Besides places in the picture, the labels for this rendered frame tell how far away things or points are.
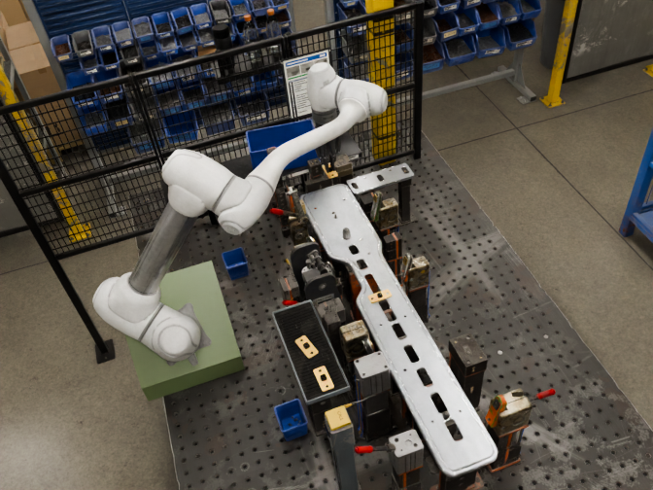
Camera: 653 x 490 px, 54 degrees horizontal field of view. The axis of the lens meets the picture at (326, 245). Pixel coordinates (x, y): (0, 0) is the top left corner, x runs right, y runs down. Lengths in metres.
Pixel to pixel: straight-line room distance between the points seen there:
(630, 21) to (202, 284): 3.77
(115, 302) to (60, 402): 1.49
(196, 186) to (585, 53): 3.71
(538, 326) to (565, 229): 1.50
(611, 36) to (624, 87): 0.46
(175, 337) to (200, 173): 0.62
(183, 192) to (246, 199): 0.19
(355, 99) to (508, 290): 1.12
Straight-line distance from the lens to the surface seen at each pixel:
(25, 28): 5.53
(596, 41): 5.16
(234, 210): 1.94
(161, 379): 2.57
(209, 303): 2.53
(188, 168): 1.95
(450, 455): 2.06
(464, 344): 2.24
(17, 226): 4.54
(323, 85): 2.26
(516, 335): 2.71
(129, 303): 2.28
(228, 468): 2.44
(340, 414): 1.94
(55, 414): 3.69
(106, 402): 3.62
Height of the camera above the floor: 2.84
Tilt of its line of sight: 45 degrees down
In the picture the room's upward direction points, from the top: 7 degrees counter-clockwise
